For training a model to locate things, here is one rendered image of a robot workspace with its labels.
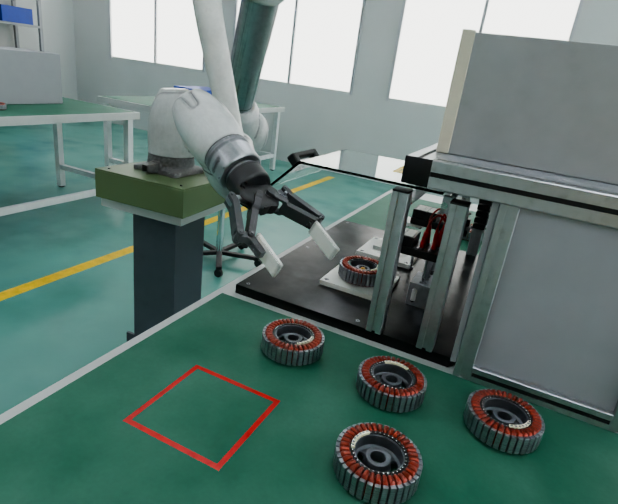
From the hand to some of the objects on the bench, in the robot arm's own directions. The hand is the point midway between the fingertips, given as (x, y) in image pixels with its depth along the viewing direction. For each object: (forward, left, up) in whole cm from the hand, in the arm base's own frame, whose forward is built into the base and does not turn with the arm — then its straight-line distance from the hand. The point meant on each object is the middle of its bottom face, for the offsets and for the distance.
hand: (304, 257), depth 80 cm
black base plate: (+4, +45, -17) cm, 48 cm away
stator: (+19, -1, -18) cm, 26 cm away
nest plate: (+2, +33, -15) cm, 36 cm away
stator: (0, +1, -18) cm, 18 cm away
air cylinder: (+16, +33, -15) cm, 40 cm away
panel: (+28, +44, -15) cm, 54 cm away
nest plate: (+3, +57, -14) cm, 59 cm away
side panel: (+41, +12, -18) cm, 47 cm away
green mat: (+23, -20, -19) cm, 36 cm away
